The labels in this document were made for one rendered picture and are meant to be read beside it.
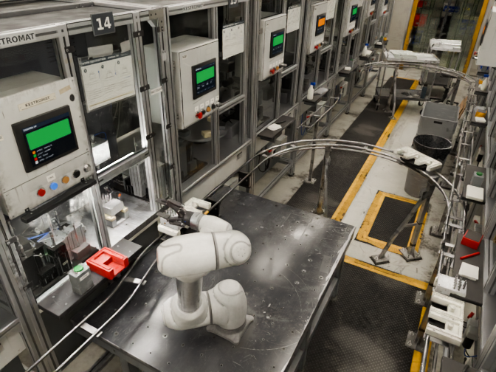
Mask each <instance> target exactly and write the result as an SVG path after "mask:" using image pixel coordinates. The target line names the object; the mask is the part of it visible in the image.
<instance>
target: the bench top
mask: <svg viewBox="0 0 496 372"><path fill-rule="evenodd" d="M275 205H277V206H275ZM219 215H221V217H220V218H221V219H223V220H225V221H227V222H228V223H229V224H231V226H232V230H237V231H240V232H242V233H243V234H245V236H246V237H248V239H249V241H250V243H251V250H252V252H251V255H250V257H249V259H248V260H247V261H246V262H245V263H243V264H242V265H239V266H230V267H227V268H223V269H217V270H213V271H210V272H209V273H208V274H207V275H205V276H203V279H202V290H201V291H202V292H205V291H208V290H210V289H212V288H213V287H215V286H216V284H217V283H219V282H221V281H223V280H226V279H232V280H236V281H238V282H239V283H240V284H241V286H242V288H243V290H244V293H245V295H246V297H247V315H250V316H253V317H254V321H253V322H252V323H250V325H249V326H248V328H247V330H246V331H245V332H244V334H243V336H242V337H241V339H240V342H239V344H238V345H234V344H233V343H232V342H230V341H229V340H226V339H224V338H223V337H220V336H219V335H217V334H214V333H212V332H208V331H207V326H208V325H205V326H202V327H198V328H192V329H187V330H174V329H171V328H168V327H167V326H166V325H165V324H164V322H163V318H162V306H163V304H164V302H165V301H166V300H167V299H168V298H170V297H173V296H174V295H175V294H176V293H177V286H176V278H171V277H168V276H165V275H163V274H162V273H161V272H160V271H159V270H158V267H157V262H156V263H155V264H154V266H153V268H152V269H151V271H150V272H149V273H148V275H147V277H146V279H145V280H146V282H145V285H141V286H140V287H139V289H138V290H137V292H136V294H135V295H134V296H133V297H132V298H131V300H130V301H129V303H128V304H127V305H126V306H125V308H124V309H123V310H122V311H121V312H120V313H119V314H118V315H117V316H116V317H115V318H114V319H113V320H112V321H111V322H110V323H108V324H107V325H106V326H105V327H104V328H103V329H102V330H101V331H102V334H101V335H100V336H99V337H96V338H97V339H99V340H101V341H102V342H104V343H106V344H107V345H110V346H111V347H112V348H115V349H116V350H118V351H120V352H121V353H123V354H125V355H126V356H128V357H130V358H132V359H134V360H136V361H137V362H139V363H141V364H142V365H144V366H146V367H147V368H150V369H151V370H153V371H155V372H285V371H286V369H287V367H288V365H289V363H290V361H291V359H292V357H293V355H294V353H295V351H296V349H297V347H298V345H299V343H300V340H301V338H302V336H303V334H304V332H305V330H306V328H307V326H308V324H309V322H310V320H311V318H312V316H313V314H314V312H315V310H316V308H317V306H318V304H319V302H320V300H321V298H322V296H323V294H324V292H325V290H326V288H327V286H328V284H329V282H330V280H331V278H332V276H333V274H334V272H335V270H336V268H337V266H338V264H339V262H340V259H341V257H342V255H343V253H344V251H345V249H346V247H347V246H348V243H349V241H350V240H351V237H352V235H353V234H354V231H355V229H356V227H355V226H353V225H350V224H346V223H343V222H341V221H336V220H334V219H330V218H326V217H324V216H319V215H317V214H314V213H310V212H307V211H305V210H301V209H297V208H295V207H291V206H289V205H285V204H281V203H279V202H276V201H272V200H269V199H265V198H262V197H260V196H255V195H252V194H250V193H246V192H243V191H240V190H236V189H234V190H233V191H231V192H230V193H229V194H228V195H227V196H226V197H225V198H224V199H222V200H221V204H220V205H219ZM276 225H278V226H276ZM311 226H313V227H311ZM263 242H264V244H262V243H263ZM160 244H161V242H159V243H158V244H157V245H156V246H155V247H153V248H152V249H151V250H150V251H149V252H147V253H146V254H145V255H144V256H142V257H141V258H140V259H139V260H138V261H137V263H136V264H135V266H134V267H133V269H132V270H131V271H130V272H129V274H128V276H127V277H130V278H136V279H140V280H142V278H143V277H144V275H145V273H146V272H147V271H148V269H149V267H150V266H151V264H152V263H153V262H154V261H155V259H156V249H157V247H158V246H159V245H160ZM127 271H128V270H127ZM127 271H125V272H124V273H123V274H122V275H121V276H119V277H118V279H116V280H115V281H114V282H113V283H112V284H111V285H110V286H108V287H107V288H106V289H105V290H103V291H102V292H101V293H100V294H99V295H98V296H96V298H95V299H93V300H92V301H91V302H90V303H89V304H88V305H86V306H85V307H84V308H83V309H82V310H80V311H79V312H78V313H77V314H76V315H75V316H74V317H73V318H72V319H71V322H72V323H73V325H74V326H76V325H77V324H78V323H79V322H81V321H82V320H83V319H84V318H85V317H86V316H87V315H89V314H90V313H91V312H92V311H93V310H94V309H96V308H97V307H98V306H99V305H100V304H101V303H102V302H103V301H104V300H105V299H106V298H107V297H108V296H109V295H110V294H111V293H112V291H113V290H114V289H115V288H116V286H117V285H118V283H119V282H120V281H121V279H122V278H123V276H124V275H125V274H126V272H127ZM137 286H138V284H136V283H129V282H125V281H123V283H122V284H121V285H120V287H119V288H118V290H117V291H116V292H115V293H114V294H113V295H112V296H111V298H110V299H109V300H108V301H107V302H106V303H105V304H104V305H103V306H102V307H101V308H99V309H98V310H97V311H96V312H95V313H94V314H93V315H92V316H91V317H90V318H89V319H88V320H87V321H86V322H85V323H88V324H89V325H91V326H93V327H95V328H96V329H99V327H101V326H102V325H103V324H104V323H105V322H106V321H107V320H108V319H109V318H110V317H111V316H112V315H113V314H114V313H115V312H116V311H117V310H118V309H119V308H120V307H121V306H122V305H123V304H124V303H125V302H126V301H127V299H129V297H130V296H131V294H132V293H133V292H134V290H135V289H136V287H137Z"/></svg>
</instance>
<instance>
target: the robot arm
mask: <svg viewBox="0 0 496 372"><path fill-rule="evenodd" d="M155 202H157V203H160V204H163V205H165V206H166V205H167V206H169V207H170V208H172V209H173V210H174V211H176V213H177V215H178V216H176V217H171V216H170V215H168V214H166V213H162V212H159V213H157V216H159V217H162V218H164V219H166V220H167V222H169V224H172V225H176V226H179V227H182V228H184V227H185V226H186V225H187V226H189V227H190V228H191V229H193V230H197V231H199V232H195V233H190V234H185V235H178V236H175V237H172V238H169V239H168V240H166V241H163V242H162V243H161V244H160V245H159V246H158V247H157V249H156V260H157V267H158V270H159V271H160V272H161V273H162V274H163V275H165V276H168V277H171V278H176V286H177V293H176V294H175V295H174V296H173V297H170V298H168V299H167V300H166V301H165V302H164V304H163V306H162V318H163V322H164V324H165V325H166V326H167V327H168V328H171V329H174V330H187V329H192V328H198V327H202V326H207V331H208V332H212V333H214V334H217V335H219V336H220V337H223V338H224V339H226V340H229V341H230V342H232V343H233V344H234V345H238V344H239V342H240V339H241V337H242V336H243V334H244V332H245V331H246V330H247V328H248V326H249V325H250V323H252V322H253V321H254V317H253V316H250V315H247V297H246V295H245V293H244V290H243V288H242V286H241V284H240V283H239V282H238V281H236V280H232V279H226V280H223V281H221V282H219V283H217V284H216V286H215V287H213V288H212V289H210V290H208V291H205V292H202V279H203V276H205V275H207V274H208V273H209V272H210V271H213V270H217V269H223V268H227V267H230V266H239V265H242V264H244V263H245V262H246V261H247V260H248V259H249V257H250V255H251V252H252V250H251V243H250V241H249V239H248V237H246V236H245V234H243V233H242V232H240V231H237V230H233V229H232V226H231V224H229V223H228V222H227V221H225V220H223V219H221V218H219V217H216V216H208V215H205V214H203V213H199V212H195V213H194V212H193V211H187V210H186V209H185V208H184V206H185V205H184V204H181V203H179V202H177V201H175V200H173V199H171V198H169V199H167V200H165V199H160V198H158V199H157V200H155Z"/></svg>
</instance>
